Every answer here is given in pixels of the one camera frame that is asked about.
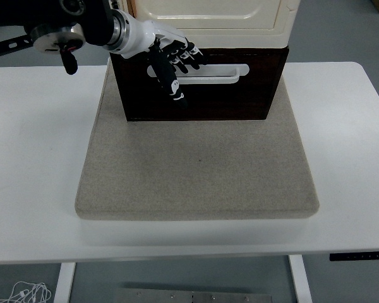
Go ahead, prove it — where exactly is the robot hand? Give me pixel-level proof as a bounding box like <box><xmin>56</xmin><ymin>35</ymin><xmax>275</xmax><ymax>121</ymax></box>
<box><xmin>121</xmin><ymin>9</ymin><xmax>209</xmax><ymax>110</ymax></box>

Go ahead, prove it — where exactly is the white drawer handle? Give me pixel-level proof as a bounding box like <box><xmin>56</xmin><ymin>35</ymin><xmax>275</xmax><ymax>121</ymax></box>
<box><xmin>147</xmin><ymin>64</ymin><xmax>250</xmax><ymax>85</ymax></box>

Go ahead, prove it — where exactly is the cream cabinet door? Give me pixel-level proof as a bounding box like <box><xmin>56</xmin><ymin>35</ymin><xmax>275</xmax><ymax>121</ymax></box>
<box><xmin>134</xmin><ymin>0</ymin><xmax>280</xmax><ymax>31</ymax></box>

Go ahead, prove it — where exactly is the beige felt mat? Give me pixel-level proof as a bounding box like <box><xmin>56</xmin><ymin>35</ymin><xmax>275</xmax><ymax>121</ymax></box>
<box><xmin>75</xmin><ymin>64</ymin><xmax>320</xmax><ymax>221</ymax></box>

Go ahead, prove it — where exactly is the white table leg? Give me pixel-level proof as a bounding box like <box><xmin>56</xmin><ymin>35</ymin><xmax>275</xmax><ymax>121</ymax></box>
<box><xmin>288</xmin><ymin>254</ymin><xmax>313</xmax><ymax>303</ymax></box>
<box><xmin>52</xmin><ymin>261</ymin><xmax>77</xmax><ymax>303</ymax></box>

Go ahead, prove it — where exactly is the grey metal plate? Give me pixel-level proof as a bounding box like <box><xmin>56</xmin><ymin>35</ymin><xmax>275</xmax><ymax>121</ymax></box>
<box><xmin>115</xmin><ymin>287</ymin><xmax>274</xmax><ymax>303</ymax></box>

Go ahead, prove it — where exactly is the black table control panel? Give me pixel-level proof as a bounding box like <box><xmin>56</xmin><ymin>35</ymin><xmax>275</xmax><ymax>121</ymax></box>
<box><xmin>329</xmin><ymin>251</ymin><xmax>379</xmax><ymax>262</ymax></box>

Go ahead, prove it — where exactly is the white cable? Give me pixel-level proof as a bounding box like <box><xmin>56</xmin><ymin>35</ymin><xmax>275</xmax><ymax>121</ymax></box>
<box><xmin>0</xmin><ymin>281</ymin><xmax>53</xmax><ymax>303</ymax></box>

